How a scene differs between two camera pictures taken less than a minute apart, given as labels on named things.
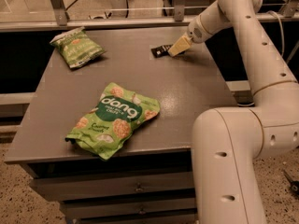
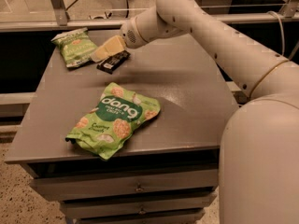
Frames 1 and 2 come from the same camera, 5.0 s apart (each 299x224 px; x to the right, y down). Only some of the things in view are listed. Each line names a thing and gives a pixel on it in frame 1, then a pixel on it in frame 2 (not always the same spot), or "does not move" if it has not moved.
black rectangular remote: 161,50 -> 109,64
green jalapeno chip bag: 78,47 does not move
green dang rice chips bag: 106,128 does not move
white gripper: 195,34 -> 129,35
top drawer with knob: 66,189 does not move
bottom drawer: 176,218 does not move
